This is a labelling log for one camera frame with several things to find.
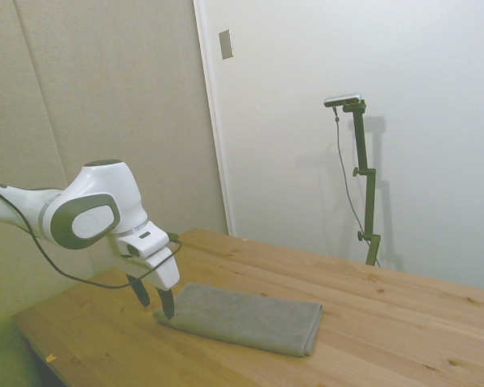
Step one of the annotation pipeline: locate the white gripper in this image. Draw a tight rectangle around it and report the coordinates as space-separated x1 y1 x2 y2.
125 246 182 322

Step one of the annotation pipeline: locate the grey towel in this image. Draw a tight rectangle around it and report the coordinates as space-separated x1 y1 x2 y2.
152 281 324 358

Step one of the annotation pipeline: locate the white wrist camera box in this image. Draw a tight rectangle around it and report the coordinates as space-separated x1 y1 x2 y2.
115 227 173 260

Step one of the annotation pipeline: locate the white door frame trim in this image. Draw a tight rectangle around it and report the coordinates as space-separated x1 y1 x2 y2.
192 0 236 237

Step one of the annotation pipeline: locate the dark green camera stand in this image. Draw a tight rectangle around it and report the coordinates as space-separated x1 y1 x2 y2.
342 99 382 267

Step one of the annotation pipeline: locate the grey wall switch plate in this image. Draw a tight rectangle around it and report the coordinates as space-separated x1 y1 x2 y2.
218 28 236 61

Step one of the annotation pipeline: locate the silver exterior camera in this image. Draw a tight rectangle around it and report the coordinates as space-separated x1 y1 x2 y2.
323 92 364 109

